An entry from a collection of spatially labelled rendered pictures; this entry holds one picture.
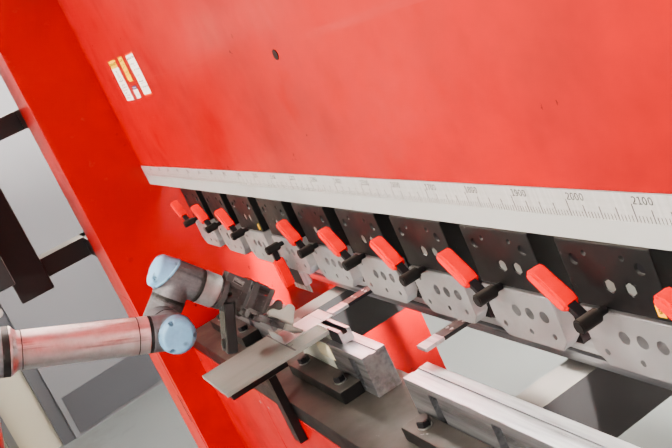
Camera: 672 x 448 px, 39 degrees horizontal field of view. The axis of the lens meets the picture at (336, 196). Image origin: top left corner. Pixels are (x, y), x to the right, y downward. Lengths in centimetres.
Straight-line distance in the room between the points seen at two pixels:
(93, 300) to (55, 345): 341
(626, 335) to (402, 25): 44
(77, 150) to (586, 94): 210
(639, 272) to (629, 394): 84
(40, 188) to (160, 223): 233
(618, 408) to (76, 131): 173
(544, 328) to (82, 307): 422
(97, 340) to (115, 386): 349
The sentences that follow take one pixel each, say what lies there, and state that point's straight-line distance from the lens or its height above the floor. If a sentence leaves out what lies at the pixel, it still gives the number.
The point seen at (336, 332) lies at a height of 100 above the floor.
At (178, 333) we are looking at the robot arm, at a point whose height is 119.
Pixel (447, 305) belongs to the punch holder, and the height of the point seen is 120.
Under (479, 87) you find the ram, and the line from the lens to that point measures 106.
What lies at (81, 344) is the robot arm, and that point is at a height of 126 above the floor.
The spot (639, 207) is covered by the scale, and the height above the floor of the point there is 139.
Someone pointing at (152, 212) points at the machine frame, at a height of 126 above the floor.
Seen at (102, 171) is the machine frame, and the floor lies 144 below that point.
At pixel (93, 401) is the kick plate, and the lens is 534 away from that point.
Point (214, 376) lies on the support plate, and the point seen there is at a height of 100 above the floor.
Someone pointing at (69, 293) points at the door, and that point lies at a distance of 523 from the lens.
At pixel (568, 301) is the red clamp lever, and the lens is 107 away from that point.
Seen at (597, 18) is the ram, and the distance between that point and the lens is 87.
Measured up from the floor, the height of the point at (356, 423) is 88.
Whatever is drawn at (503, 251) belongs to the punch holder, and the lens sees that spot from 119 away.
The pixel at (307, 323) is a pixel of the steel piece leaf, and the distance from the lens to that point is 217.
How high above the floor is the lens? 172
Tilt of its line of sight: 13 degrees down
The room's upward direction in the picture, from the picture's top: 25 degrees counter-clockwise
